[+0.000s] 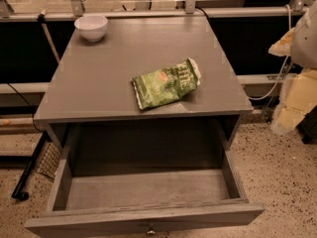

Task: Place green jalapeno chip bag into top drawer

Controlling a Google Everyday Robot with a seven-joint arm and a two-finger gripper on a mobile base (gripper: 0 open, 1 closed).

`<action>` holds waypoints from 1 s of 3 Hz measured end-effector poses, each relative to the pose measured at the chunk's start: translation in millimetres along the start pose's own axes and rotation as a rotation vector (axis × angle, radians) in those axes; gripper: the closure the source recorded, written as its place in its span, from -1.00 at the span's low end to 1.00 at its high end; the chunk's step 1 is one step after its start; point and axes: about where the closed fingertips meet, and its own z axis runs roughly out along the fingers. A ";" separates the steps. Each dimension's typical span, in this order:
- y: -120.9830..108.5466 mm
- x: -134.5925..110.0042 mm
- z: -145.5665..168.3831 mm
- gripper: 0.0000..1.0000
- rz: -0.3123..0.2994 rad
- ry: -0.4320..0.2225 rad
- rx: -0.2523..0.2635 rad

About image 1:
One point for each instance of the black metal stand leg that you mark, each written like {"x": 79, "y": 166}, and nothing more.
{"x": 18, "y": 192}

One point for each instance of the grey wooden cabinet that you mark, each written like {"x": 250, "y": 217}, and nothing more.
{"x": 93, "y": 80}

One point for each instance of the wooden stick with black tip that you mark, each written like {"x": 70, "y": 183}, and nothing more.
{"x": 42, "y": 21}

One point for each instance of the wire mesh basket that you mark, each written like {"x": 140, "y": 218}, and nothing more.
{"x": 48, "y": 161}

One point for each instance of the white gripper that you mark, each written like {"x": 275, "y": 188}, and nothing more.
{"x": 305, "y": 47}

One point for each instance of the white ceramic bowl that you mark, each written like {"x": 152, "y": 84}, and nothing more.
{"x": 91, "y": 28}

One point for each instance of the metal guard rail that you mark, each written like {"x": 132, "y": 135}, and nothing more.
{"x": 61, "y": 10}

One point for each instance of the green jalapeno chip bag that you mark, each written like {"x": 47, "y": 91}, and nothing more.
{"x": 166, "y": 85}

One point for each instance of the grey open top drawer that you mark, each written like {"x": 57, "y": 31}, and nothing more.
{"x": 117, "y": 178}

